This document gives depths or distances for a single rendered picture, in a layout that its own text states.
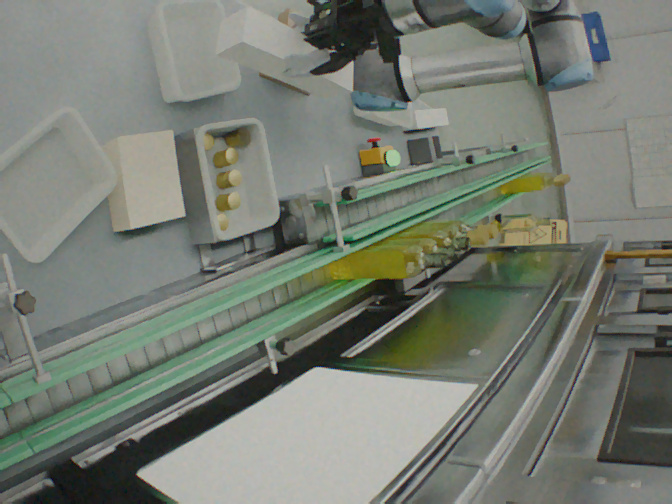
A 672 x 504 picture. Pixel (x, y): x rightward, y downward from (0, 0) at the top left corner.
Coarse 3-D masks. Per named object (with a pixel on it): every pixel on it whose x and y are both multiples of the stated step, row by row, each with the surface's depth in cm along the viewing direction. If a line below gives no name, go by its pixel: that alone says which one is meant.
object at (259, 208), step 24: (240, 120) 97; (216, 144) 101; (264, 144) 102; (216, 168) 101; (240, 168) 106; (264, 168) 103; (216, 192) 101; (240, 192) 106; (264, 192) 104; (216, 216) 92; (240, 216) 106; (264, 216) 105
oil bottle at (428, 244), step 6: (384, 240) 112; (390, 240) 111; (396, 240) 110; (402, 240) 108; (408, 240) 107; (414, 240) 106; (420, 240) 105; (426, 240) 104; (432, 240) 104; (426, 246) 102; (432, 246) 102; (426, 252) 102; (432, 252) 102
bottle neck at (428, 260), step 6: (444, 252) 95; (420, 258) 97; (426, 258) 97; (432, 258) 96; (438, 258) 95; (444, 258) 97; (426, 264) 97; (432, 264) 96; (438, 264) 95; (444, 264) 96
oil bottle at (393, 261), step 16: (352, 256) 105; (368, 256) 103; (384, 256) 100; (400, 256) 98; (416, 256) 97; (336, 272) 109; (352, 272) 106; (368, 272) 104; (384, 272) 102; (400, 272) 99; (416, 272) 98
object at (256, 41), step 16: (240, 16) 63; (256, 16) 64; (224, 32) 65; (240, 32) 63; (256, 32) 64; (272, 32) 66; (288, 32) 69; (224, 48) 64; (240, 48) 64; (256, 48) 64; (272, 48) 66; (288, 48) 69; (304, 48) 71; (240, 64) 69; (256, 64) 70; (272, 64) 70; (352, 64) 81; (288, 80) 76; (304, 80) 76; (320, 80) 76; (336, 80) 77; (352, 80) 80; (320, 96) 83
